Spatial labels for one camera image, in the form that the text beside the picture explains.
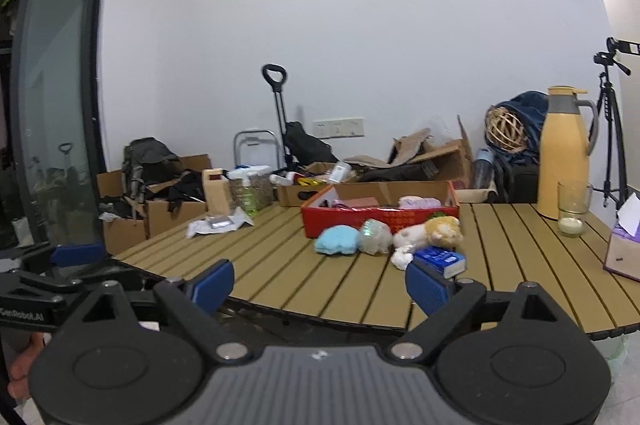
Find large brown cardboard box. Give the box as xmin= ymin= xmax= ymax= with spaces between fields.
xmin=97 ymin=155 xmax=211 ymax=256

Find torn cardboard piece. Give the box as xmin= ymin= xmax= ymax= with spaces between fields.
xmin=390 ymin=128 xmax=433 ymax=166

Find clear plastic container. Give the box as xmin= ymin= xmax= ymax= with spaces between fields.
xmin=227 ymin=165 xmax=275 ymax=212

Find person's left hand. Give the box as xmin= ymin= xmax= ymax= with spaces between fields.
xmin=6 ymin=332 xmax=49 ymax=402

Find black clothes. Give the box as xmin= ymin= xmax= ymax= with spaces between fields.
xmin=150 ymin=170 xmax=207 ymax=208

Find black trolley bag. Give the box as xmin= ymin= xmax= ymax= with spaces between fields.
xmin=285 ymin=121 xmax=338 ymax=166

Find small brown cardboard box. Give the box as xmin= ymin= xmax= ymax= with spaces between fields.
xmin=145 ymin=200 xmax=208 ymax=238

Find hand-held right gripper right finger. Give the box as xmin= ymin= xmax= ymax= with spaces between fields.
xmin=390 ymin=261 xmax=583 ymax=362

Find grey crumpled cloth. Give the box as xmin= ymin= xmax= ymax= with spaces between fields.
xmin=98 ymin=202 xmax=133 ymax=222

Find yellow thermos jug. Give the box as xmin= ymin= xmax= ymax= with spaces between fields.
xmin=537 ymin=86 xmax=600 ymax=221

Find glass cup with candle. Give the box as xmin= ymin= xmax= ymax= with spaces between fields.
xmin=557 ymin=181 xmax=593 ymax=238

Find green spray bottle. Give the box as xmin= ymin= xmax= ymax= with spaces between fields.
xmin=240 ymin=175 xmax=258 ymax=218

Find grey metal handle frame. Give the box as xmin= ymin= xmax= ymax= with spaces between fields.
xmin=233 ymin=130 xmax=280 ymax=168

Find black trolley handle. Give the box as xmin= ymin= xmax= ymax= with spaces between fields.
xmin=262 ymin=64 xmax=293 ymax=170

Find white orange plush cat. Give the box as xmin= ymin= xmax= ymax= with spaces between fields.
xmin=392 ymin=216 xmax=463 ymax=251

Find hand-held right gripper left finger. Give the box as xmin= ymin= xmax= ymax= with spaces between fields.
xmin=55 ymin=259 xmax=253 ymax=362

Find blue water bottle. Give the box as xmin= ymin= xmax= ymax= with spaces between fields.
xmin=472 ymin=148 xmax=496 ymax=190

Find red cardboard box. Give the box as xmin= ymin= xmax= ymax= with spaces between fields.
xmin=301 ymin=181 xmax=460 ymax=240

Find tan slatted folding table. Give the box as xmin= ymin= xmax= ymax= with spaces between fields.
xmin=111 ymin=202 xmax=640 ymax=343

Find wicker ball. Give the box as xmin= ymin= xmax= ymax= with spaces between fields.
xmin=487 ymin=105 xmax=528 ymax=153

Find light blue plush toy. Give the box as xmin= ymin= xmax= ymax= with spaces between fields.
xmin=314 ymin=226 xmax=361 ymax=256

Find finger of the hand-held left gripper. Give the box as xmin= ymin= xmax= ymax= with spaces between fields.
xmin=75 ymin=266 xmax=147 ymax=295
xmin=20 ymin=242 xmax=107 ymax=268

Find tan wooden box red label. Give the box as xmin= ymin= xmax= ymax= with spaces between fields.
xmin=201 ymin=168 xmax=232 ymax=217

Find dark grey backpack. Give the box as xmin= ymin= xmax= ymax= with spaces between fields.
xmin=121 ymin=137 xmax=185 ymax=206

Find open brown cardboard box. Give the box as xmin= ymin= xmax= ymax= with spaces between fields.
xmin=345 ymin=115 xmax=473 ymax=190

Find purple tissue box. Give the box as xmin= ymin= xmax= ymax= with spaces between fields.
xmin=602 ymin=192 xmax=640 ymax=283

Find dark blue jacket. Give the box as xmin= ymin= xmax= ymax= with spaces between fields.
xmin=487 ymin=91 xmax=550 ymax=166

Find low cardboard tray box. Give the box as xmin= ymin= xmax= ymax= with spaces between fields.
xmin=276 ymin=162 xmax=351 ymax=207

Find black tripod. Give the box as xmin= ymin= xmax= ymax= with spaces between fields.
xmin=592 ymin=51 xmax=632 ymax=210

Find black framed glass door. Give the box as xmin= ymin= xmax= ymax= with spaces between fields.
xmin=0 ymin=0 xmax=110 ymax=256

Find red yellow packets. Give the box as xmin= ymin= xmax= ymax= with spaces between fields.
xmin=270 ymin=172 xmax=321 ymax=186

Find clear plastic packet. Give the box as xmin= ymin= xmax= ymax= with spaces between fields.
xmin=186 ymin=207 xmax=255 ymax=238

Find white wall outlet strip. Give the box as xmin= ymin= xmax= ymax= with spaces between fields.
xmin=313 ymin=118 xmax=365 ymax=138

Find blue small box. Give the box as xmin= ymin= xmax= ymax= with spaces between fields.
xmin=412 ymin=247 xmax=467 ymax=280

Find white green plush ball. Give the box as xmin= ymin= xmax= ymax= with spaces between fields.
xmin=358 ymin=219 xmax=393 ymax=255

